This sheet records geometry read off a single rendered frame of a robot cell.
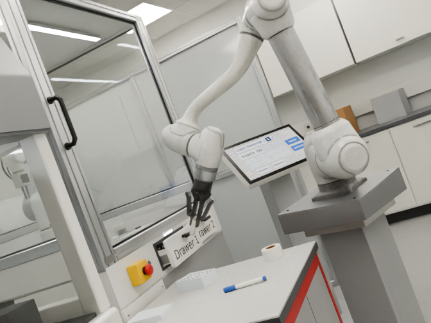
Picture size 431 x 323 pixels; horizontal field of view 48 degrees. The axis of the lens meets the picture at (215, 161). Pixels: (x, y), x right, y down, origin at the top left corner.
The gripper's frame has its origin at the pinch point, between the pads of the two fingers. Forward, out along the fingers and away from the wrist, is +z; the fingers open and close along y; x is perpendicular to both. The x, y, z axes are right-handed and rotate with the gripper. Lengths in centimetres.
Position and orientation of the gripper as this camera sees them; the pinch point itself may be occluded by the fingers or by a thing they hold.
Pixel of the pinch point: (194, 226)
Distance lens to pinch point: 199.0
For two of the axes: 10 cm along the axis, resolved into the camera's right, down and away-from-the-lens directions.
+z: -2.1, 9.6, 2.1
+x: -3.4, 1.3, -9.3
